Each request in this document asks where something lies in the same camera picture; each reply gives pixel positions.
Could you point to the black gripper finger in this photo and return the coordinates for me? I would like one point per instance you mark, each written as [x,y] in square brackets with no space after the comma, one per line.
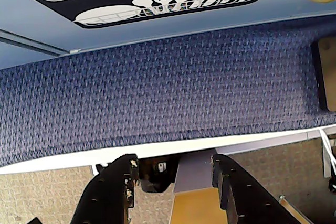
[249,197]
[105,195]

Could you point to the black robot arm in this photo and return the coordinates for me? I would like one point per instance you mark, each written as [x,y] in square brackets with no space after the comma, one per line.
[152,179]

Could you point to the yellow and gray block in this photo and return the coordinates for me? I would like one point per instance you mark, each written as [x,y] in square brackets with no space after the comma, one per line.
[194,203]

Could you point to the beige wooden board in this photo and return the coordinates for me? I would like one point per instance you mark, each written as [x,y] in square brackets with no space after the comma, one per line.
[328,77]

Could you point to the blue toy kitchen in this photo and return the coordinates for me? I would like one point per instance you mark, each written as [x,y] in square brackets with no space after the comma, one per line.
[15,56]

